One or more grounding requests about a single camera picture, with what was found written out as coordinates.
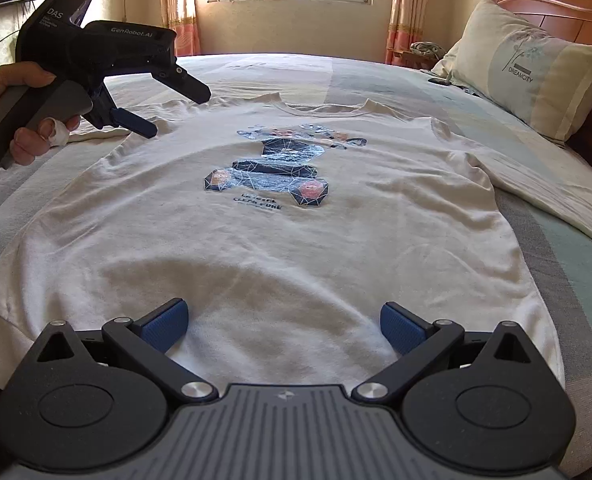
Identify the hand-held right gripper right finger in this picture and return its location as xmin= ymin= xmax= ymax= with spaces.
xmin=351 ymin=301 xmax=532 ymax=403

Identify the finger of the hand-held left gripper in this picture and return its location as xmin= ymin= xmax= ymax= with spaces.
xmin=148 ymin=57 xmax=212 ymax=106
xmin=88 ymin=85 xmax=158 ymax=140

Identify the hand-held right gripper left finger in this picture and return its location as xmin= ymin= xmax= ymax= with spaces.
xmin=37 ymin=297 xmax=219 ymax=404

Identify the white printed sweatshirt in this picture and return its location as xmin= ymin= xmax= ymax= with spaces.
xmin=0 ymin=94 xmax=592 ymax=393

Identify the person's left hand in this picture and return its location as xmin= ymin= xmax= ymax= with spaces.
xmin=0 ymin=61 xmax=82 ymax=167

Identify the pink striped curtain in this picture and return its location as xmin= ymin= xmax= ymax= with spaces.
xmin=385 ymin=0 xmax=435 ymax=66
xmin=157 ymin=0 xmax=203 ymax=59

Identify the wooden nightstand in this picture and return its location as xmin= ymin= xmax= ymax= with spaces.
xmin=393 ymin=50 xmax=443 ymax=72

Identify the grey crumpled cloth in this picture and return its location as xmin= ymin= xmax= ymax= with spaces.
xmin=410 ymin=41 xmax=447 ymax=59

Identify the pale printed pillow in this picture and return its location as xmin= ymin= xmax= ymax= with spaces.
xmin=430 ymin=0 xmax=592 ymax=144

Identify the wooden headboard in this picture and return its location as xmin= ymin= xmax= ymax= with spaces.
xmin=490 ymin=0 xmax=592 ymax=192

